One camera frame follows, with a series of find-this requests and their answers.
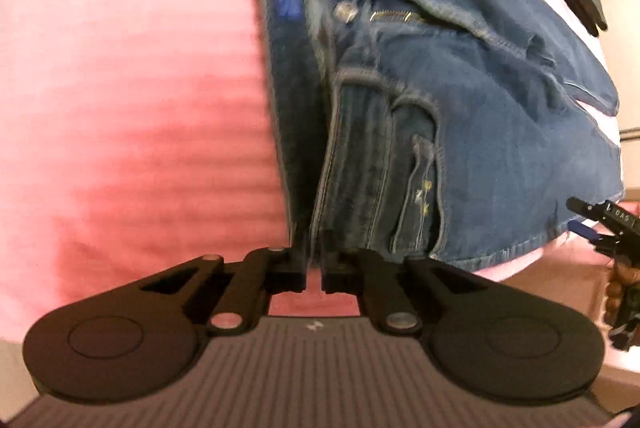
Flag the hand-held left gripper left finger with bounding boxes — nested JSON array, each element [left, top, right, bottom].
[[142, 228, 307, 334]]

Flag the blue jeans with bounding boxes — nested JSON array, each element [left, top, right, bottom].
[[259, 0, 626, 275]]

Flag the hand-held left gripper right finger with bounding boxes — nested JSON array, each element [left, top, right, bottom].
[[320, 231, 481, 334]]

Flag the wooden bead bracelet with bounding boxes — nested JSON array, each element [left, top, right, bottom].
[[604, 257, 636, 325]]

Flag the pink fleece blanket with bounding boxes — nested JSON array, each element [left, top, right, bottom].
[[0, 0, 627, 351]]

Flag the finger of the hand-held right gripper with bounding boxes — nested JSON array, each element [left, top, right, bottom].
[[569, 218, 621, 255], [566, 197, 612, 224]]

